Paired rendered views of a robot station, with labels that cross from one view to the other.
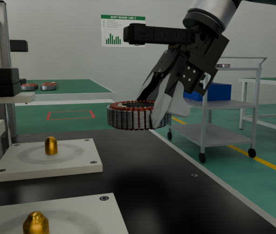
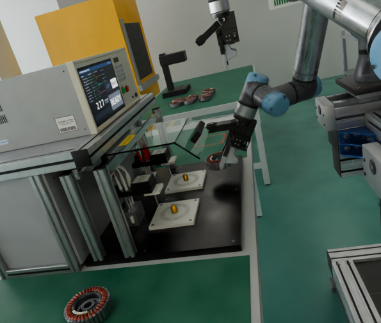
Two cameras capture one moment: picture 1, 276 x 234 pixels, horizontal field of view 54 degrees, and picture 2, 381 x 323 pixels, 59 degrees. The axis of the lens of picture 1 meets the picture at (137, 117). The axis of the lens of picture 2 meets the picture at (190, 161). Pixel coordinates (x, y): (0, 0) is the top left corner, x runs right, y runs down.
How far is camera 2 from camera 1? 0.89 m
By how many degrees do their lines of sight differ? 29
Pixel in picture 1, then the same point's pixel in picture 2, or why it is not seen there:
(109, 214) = (194, 205)
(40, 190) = (180, 197)
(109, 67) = (282, 34)
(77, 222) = (185, 207)
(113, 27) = not seen: outside the picture
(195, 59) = (237, 136)
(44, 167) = (182, 188)
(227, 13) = (250, 113)
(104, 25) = not seen: outside the picture
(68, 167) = (189, 188)
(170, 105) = (226, 159)
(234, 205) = (236, 202)
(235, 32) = not seen: outside the picture
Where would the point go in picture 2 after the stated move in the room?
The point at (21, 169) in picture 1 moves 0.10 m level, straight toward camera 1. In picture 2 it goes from (174, 189) to (173, 201)
